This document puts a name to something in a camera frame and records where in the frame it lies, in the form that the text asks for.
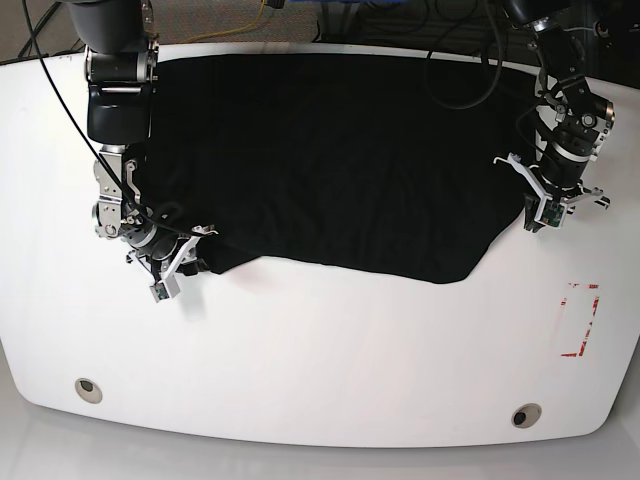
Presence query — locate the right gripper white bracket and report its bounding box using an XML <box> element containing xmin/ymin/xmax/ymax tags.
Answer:
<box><xmin>124</xmin><ymin>225</ymin><xmax>218</xmax><ymax>289</ymax></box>

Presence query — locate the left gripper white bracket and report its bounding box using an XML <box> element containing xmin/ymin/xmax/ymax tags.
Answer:
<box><xmin>493</xmin><ymin>153</ymin><xmax>611</xmax><ymax>233</ymax></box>

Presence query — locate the black t-shirt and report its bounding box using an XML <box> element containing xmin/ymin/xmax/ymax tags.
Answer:
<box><xmin>135</xmin><ymin>54</ymin><xmax>534</xmax><ymax>284</ymax></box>

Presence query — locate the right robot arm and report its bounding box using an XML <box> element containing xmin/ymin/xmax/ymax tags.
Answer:
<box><xmin>68</xmin><ymin>0</ymin><xmax>215</xmax><ymax>302</ymax></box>

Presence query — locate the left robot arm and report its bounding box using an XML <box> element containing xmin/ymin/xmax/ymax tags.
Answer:
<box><xmin>494</xmin><ymin>1</ymin><xmax>615</xmax><ymax>233</ymax></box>

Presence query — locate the red tape rectangle marking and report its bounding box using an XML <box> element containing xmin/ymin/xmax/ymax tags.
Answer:
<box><xmin>556</xmin><ymin>283</ymin><xmax>601</xmax><ymax>358</ymax></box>

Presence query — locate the left table grommet hole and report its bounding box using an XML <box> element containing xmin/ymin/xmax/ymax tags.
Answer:
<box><xmin>75</xmin><ymin>378</ymin><xmax>103</xmax><ymax>405</ymax></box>

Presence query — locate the table grommet hole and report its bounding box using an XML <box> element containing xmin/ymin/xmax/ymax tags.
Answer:
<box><xmin>75</xmin><ymin>378</ymin><xmax>103</xmax><ymax>405</ymax></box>
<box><xmin>511</xmin><ymin>403</ymin><xmax>542</xmax><ymax>429</ymax></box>

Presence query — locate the right table grommet hole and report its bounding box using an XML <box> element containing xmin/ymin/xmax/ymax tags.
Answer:
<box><xmin>511</xmin><ymin>403</ymin><xmax>542</xmax><ymax>429</ymax></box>

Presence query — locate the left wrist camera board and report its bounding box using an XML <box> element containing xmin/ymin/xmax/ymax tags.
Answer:
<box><xmin>539</xmin><ymin>201</ymin><xmax>566</xmax><ymax>228</ymax></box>

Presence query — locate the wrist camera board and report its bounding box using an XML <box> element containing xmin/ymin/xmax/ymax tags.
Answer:
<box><xmin>150</xmin><ymin>282</ymin><xmax>180</xmax><ymax>303</ymax></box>
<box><xmin>539</xmin><ymin>201</ymin><xmax>566</xmax><ymax>228</ymax></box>

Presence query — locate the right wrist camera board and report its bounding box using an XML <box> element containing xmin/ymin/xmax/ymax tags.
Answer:
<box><xmin>150</xmin><ymin>282</ymin><xmax>180</xmax><ymax>303</ymax></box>

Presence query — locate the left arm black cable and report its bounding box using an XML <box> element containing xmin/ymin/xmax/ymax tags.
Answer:
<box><xmin>422</xmin><ymin>0</ymin><xmax>551</xmax><ymax>151</ymax></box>

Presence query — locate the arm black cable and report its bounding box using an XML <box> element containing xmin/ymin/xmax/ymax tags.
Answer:
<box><xmin>422</xmin><ymin>0</ymin><xmax>551</xmax><ymax>151</ymax></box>
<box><xmin>19</xmin><ymin>0</ymin><xmax>201</xmax><ymax>236</ymax></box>

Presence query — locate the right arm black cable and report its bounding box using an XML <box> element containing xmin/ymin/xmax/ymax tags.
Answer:
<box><xmin>19</xmin><ymin>0</ymin><xmax>201</xmax><ymax>236</ymax></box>

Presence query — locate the yellow cable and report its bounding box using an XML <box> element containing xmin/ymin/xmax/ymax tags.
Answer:
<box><xmin>182</xmin><ymin>0</ymin><xmax>266</xmax><ymax>46</ymax></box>

